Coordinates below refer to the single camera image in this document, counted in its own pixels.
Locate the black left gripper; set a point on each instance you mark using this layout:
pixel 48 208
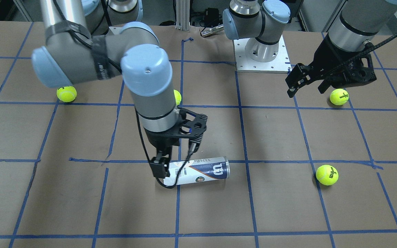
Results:
pixel 330 59

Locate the clear tennis ball can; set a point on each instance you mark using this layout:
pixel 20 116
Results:
pixel 198 170

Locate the tennis ball front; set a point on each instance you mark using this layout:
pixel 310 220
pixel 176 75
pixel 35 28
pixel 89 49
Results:
pixel 327 175

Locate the tennis ball centre row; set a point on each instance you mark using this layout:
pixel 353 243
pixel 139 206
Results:
pixel 178 97

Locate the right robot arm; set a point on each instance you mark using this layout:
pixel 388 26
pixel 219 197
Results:
pixel 71 56

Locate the aluminium frame post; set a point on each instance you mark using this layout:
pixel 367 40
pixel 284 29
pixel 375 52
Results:
pixel 182 15

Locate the silver flashlight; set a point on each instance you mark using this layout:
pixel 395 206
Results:
pixel 206 32

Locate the tennis ball near base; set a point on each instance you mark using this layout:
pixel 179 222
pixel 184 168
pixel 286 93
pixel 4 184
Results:
pixel 66 94

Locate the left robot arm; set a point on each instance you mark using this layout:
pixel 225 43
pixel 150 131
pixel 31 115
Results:
pixel 358 22

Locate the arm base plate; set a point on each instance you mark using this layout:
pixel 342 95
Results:
pixel 246 62

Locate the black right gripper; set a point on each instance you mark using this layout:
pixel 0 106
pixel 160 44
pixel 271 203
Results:
pixel 157 140

